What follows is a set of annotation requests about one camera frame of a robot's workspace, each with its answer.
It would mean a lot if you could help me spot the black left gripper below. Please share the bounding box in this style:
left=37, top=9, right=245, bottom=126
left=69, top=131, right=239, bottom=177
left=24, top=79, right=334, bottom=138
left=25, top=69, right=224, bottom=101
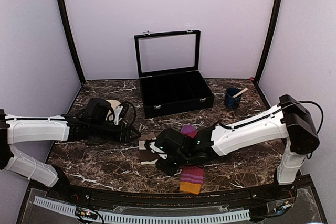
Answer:
left=90, top=121, right=141, bottom=143

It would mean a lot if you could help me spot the brown and white sock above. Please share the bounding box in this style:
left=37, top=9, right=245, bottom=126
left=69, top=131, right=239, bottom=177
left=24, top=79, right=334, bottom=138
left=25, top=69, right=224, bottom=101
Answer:
left=139, top=133, right=160, bottom=165

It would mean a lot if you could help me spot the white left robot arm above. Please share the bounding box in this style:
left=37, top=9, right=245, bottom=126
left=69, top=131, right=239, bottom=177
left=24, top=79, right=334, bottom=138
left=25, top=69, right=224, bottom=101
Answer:
left=1, top=103, right=141, bottom=201

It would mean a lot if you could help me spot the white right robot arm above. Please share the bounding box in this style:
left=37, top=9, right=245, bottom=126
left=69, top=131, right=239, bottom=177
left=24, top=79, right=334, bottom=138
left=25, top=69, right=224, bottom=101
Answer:
left=144, top=94, right=321, bottom=200

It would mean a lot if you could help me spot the maroon purple orange sock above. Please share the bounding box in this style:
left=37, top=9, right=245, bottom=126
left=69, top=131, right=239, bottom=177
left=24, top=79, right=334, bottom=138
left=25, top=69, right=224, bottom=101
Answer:
left=179, top=125, right=204, bottom=195

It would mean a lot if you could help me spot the black display box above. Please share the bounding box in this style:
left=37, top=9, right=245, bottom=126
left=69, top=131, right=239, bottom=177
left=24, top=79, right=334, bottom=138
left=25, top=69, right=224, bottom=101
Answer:
left=134, top=30, right=214, bottom=118

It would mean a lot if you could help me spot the dark blue mug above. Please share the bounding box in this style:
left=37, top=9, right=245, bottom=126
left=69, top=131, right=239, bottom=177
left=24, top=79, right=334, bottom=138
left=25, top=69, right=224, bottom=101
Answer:
left=224, top=87, right=242, bottom=109

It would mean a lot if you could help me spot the wooden stick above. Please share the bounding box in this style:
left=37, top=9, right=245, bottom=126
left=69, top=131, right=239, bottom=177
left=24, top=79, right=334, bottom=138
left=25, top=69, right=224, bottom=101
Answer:
left=232, top=88, right=248, bottom=98

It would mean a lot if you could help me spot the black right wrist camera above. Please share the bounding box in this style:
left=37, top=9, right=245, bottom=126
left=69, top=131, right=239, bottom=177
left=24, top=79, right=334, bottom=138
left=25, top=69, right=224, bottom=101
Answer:
left=154, top=128, right=184, bottom=155

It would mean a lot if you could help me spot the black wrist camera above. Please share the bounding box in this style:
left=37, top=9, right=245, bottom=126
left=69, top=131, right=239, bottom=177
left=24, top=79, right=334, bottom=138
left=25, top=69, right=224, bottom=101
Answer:
left=85, top=98, right=111, bottom=123
left=154, top=128, right=184, bottom=155

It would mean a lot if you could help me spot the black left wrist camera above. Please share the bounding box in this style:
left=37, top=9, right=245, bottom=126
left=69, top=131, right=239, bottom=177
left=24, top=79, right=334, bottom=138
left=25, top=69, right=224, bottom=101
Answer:
left=85, top=98, right=111, bottom=123

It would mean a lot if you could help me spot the white slotted cable duct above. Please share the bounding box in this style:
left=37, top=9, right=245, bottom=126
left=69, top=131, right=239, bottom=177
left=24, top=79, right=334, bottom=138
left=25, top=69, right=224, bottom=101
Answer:
left=33, top=196, right=251, bottom=223

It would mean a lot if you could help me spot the black front table rail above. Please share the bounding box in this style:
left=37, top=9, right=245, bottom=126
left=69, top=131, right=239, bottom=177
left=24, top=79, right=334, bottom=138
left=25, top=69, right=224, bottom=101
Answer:
left=26, top=174, right=313, bottom=210

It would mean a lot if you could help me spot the black left corner post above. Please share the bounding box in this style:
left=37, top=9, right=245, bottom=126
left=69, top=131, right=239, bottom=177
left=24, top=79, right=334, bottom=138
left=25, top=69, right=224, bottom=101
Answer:
left=57, top=0, right=86, bottom=85

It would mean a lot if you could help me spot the black corner post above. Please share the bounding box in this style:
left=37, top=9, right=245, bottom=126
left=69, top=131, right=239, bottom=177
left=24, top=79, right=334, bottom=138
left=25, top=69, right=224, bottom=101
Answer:
left=254, top=0, right=281, bottom=86
left=57, top=0, right=86, bottom=85

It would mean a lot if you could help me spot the black right corner post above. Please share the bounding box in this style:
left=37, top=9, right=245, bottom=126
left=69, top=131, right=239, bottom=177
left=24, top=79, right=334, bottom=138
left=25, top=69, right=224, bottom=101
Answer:
left=254, top=0, right=281, bottom=86

